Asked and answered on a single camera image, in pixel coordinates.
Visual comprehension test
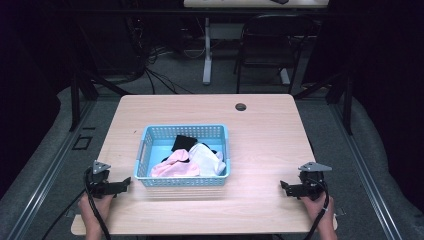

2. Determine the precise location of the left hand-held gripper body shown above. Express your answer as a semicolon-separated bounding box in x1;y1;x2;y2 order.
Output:
84;160;117;200

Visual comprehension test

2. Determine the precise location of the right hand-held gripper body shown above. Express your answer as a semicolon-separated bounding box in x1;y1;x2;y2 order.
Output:
297;161;333;202

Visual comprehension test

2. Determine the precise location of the person's left hand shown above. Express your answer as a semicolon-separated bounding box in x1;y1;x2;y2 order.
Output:
77;193;115;231

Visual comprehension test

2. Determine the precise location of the person's right hand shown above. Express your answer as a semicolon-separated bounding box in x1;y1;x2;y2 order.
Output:
298;194;335;224

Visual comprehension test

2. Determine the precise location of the light blue plastic basket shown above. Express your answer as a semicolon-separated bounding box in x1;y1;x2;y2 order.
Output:
133;124;232;188

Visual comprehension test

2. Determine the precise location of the pink cloth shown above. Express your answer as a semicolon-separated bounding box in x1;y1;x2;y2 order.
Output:
149;148;201;178

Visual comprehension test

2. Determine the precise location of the black cloth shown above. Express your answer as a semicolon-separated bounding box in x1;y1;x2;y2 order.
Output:
170;134;199;153

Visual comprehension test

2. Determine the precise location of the white cloth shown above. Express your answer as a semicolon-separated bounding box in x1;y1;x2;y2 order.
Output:
188;142;227;177

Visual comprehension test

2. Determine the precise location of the black metal stand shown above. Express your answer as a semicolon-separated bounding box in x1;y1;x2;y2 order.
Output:
67;64;132;133
292;70;355;136

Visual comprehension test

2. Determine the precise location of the black folding chair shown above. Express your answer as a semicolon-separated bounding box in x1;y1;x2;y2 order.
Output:
232;13;322;95

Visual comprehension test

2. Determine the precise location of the white desk leg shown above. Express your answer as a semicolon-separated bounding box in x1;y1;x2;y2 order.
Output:
201;16;214;86

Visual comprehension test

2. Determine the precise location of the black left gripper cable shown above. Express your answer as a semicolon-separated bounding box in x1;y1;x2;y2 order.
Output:
41;167;112;240

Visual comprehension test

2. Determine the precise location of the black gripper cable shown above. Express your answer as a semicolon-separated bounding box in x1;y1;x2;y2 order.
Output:
41;167;112;240
303;178;331;240

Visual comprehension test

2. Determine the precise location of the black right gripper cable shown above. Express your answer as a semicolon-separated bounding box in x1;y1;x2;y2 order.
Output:
303;178;331;240

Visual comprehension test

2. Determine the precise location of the black floor socket frame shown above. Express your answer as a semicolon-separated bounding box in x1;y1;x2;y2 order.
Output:
71;134;93;151

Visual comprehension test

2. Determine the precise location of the aluminium floor rail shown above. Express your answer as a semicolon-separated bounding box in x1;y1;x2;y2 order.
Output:
6;99;98;240
328;101;403;240

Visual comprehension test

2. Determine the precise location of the bundle of floor cables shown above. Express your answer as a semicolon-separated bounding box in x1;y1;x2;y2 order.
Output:
126;13;208;96

